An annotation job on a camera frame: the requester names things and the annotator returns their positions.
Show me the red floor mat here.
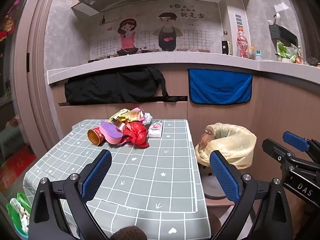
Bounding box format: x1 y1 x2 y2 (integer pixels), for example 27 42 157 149
0 145 37 180

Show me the red chili plastic bottle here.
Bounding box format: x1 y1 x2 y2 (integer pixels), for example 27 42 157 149
236 26 249 58

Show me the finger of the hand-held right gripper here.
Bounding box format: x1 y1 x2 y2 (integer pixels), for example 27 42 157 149
262 138 320 174
282 131 320 165

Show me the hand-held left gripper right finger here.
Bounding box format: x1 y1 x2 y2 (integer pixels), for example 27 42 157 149
209 150 293 240

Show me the dark sauce bottle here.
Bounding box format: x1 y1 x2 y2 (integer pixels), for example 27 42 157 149
221 31 233 55

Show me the red drink can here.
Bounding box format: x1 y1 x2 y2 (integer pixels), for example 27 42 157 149
87 127 107 146

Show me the dark scouring ball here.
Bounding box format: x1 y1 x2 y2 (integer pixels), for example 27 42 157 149
306 57 320 68

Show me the dark grey dish rack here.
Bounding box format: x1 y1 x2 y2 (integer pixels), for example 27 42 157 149
269 24 298 46

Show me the green plastic bag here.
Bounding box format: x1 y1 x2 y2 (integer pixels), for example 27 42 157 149
6 192 33 238
276 42 297 63

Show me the white utensil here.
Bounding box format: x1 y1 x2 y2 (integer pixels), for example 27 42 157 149
267 12 282 27

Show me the black fabric bag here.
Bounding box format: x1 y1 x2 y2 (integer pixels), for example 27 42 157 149
64 66 188 105

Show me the white water heater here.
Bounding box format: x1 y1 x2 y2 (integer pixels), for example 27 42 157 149
220 0 244 55

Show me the pink snack wrapper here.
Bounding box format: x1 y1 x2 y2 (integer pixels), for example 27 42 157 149
130 107 146 123

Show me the orange packet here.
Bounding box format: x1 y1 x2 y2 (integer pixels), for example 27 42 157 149
295 46 304 64

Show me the pink white tissue packet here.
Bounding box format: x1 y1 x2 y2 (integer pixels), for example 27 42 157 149
147 119 164 138

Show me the red plastic bag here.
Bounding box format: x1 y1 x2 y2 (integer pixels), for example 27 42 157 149
122 122 150 148

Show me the red window decoration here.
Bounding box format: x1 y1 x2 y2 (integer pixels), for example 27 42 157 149
0 15 15 40

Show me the grey round stand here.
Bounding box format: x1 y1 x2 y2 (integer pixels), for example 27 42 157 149
204 166 237 200

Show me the blue towel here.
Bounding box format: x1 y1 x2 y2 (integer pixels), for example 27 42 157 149
187 68 253 105

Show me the pink and purple sponge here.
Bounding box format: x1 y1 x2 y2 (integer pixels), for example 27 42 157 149
99 121 124 145

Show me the cartoon couple wall sticker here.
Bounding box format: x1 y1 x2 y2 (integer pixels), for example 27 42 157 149
89 2 223 62

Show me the waste bin with yellow liner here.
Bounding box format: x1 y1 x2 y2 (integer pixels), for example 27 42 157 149
194 123 257 170

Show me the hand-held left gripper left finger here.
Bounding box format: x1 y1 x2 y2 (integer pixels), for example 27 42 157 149
28 149 113 240

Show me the white stone countertop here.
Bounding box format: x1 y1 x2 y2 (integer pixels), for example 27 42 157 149
47 51 320 87

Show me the brown crumpled paper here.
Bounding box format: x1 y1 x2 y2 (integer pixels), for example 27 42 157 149
201 129 215 150

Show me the yellow green snack wrapper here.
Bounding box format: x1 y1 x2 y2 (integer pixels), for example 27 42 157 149
108 109 133 123

